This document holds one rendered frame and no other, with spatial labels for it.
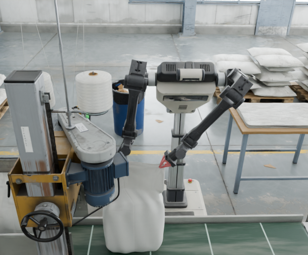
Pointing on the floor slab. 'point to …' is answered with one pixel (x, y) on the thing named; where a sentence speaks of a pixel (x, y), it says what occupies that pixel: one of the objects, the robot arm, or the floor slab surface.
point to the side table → (269, 149)
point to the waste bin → (118, 107)
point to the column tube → (32, 96)
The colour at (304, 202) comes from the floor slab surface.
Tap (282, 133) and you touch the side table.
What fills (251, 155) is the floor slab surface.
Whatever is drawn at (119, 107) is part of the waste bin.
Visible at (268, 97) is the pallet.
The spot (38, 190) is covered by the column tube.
